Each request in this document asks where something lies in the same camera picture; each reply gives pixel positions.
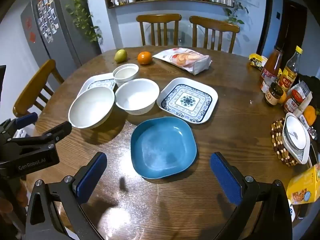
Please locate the green lime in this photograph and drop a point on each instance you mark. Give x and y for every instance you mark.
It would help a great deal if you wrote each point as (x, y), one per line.
(121, 56)

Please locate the white slim box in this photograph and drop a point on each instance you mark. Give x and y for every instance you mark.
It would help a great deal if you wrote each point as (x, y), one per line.
(305, 103)

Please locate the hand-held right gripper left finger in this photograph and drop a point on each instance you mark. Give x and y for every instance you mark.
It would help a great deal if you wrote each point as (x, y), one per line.
(91, 176)

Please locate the clear plastic bag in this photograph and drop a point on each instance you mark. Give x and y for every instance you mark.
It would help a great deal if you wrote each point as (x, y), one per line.
(302, 87)

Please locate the brown sauce jar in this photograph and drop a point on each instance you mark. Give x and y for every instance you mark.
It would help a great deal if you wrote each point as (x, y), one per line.
(273, 95)

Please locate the white snack bag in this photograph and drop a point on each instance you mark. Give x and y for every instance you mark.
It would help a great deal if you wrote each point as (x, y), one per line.
(185, 60)

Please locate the orange fruit with leaf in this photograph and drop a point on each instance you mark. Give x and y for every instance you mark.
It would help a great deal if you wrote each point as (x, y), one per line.
(310, 115)

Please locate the wooden chair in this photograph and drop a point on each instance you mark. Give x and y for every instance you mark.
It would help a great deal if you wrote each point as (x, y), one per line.
(158, 18)
(37, 80)
(215, 23)

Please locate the blue patterned square plate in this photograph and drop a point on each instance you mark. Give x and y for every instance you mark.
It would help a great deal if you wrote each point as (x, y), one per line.
(97, 82)
(187, 101)

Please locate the yellow-capped bottle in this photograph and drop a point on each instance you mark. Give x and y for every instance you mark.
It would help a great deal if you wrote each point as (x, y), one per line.
(290, 76)

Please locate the yellow snack packet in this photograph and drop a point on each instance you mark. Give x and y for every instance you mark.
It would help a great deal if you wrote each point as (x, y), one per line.
(257, 61)

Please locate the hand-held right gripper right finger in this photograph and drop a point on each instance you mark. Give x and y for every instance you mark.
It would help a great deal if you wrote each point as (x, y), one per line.
(225, 177)

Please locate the large white bowl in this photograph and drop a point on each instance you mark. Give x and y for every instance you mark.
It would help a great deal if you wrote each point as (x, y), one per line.
(90, 107)

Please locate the medium white bowl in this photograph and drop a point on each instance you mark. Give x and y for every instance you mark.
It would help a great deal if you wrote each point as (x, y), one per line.
(136, 97)

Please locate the person's left hand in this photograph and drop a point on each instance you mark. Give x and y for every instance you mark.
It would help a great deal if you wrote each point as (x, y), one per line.
(22, 192)

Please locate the red sauce bottle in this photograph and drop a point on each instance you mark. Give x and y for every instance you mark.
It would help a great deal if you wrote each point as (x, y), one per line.
(272, 65)

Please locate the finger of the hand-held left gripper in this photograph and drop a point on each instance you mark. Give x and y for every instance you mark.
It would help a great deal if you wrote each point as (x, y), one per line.
(61, 129)
(26, 118)

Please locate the hanging green vine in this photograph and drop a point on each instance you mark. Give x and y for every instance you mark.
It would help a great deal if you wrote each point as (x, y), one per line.
(82, 12)
(235, 12)

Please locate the white blue-marked object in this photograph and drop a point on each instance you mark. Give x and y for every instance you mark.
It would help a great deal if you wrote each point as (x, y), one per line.
(291, 211)

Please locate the yellow citrus fruit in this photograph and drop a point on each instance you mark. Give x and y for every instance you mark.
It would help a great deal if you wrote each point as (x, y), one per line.
(283, 98)

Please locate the yellow box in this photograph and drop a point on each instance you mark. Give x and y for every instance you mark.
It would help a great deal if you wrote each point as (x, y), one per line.
(303, 185)

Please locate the red-lidded jar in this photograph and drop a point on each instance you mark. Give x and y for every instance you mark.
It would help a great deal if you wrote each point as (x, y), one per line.
(292, 102)

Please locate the grey refrigerator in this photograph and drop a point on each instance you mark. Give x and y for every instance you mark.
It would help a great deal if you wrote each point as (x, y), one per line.
(67, 30)

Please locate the small white bowl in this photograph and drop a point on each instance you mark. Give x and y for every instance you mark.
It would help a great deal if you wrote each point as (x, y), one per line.
(125, 73)

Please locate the black bag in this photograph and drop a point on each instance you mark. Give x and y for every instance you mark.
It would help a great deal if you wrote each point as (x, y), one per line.
(312, 81)

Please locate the small red-label jar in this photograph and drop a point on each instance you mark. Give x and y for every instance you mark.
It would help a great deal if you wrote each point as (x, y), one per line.
(265, 86)

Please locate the cluster of fridge magnets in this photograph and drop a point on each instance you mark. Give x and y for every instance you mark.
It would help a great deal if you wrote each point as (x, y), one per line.
(47, 17)

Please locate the wooden bead trivet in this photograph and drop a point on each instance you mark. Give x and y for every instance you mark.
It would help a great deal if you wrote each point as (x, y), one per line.
(276, 140)

